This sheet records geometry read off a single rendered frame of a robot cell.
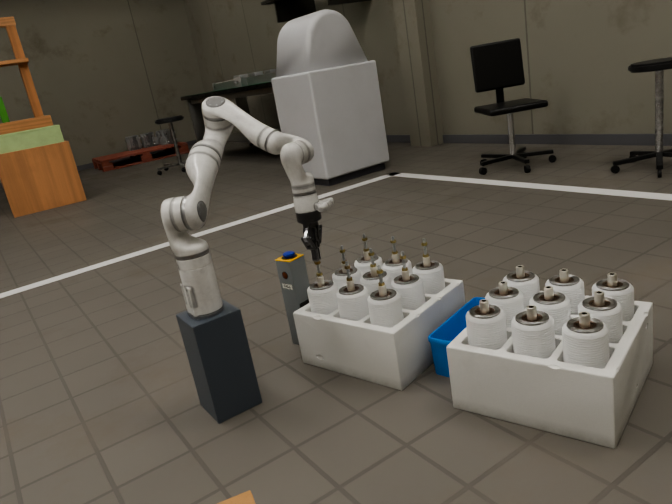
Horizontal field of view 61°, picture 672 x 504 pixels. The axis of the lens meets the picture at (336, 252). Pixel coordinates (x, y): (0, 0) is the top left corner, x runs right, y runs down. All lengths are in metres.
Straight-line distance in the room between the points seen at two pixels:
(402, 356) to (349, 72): 3.34
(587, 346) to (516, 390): 0.20
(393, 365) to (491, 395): 0.29
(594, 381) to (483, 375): 0.26
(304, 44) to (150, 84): 6.22
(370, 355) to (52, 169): 5.29
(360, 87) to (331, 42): 0.41
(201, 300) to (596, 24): 3.79
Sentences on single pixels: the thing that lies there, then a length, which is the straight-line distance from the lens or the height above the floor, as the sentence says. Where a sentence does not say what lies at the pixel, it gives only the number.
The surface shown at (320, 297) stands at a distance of 1.75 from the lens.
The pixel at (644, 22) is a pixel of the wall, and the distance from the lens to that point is 4.58.
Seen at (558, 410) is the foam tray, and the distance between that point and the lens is 1.44.
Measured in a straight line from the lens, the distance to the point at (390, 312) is 1.61.
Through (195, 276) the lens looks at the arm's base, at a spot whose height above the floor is 0.42.
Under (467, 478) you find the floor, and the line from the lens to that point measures 1.36.
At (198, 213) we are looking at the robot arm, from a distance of 1.52.
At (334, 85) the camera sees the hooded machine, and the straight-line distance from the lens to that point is 4.59.
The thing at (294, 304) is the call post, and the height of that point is 0.16.
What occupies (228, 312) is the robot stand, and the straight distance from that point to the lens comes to 1.61.
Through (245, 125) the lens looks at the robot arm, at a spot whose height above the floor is 0.76.
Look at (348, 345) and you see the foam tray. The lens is 1.71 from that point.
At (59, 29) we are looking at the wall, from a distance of 10.34.
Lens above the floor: 0.88
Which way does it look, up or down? 18 degrees down
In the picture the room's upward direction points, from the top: 10 degrees counter-clockwise
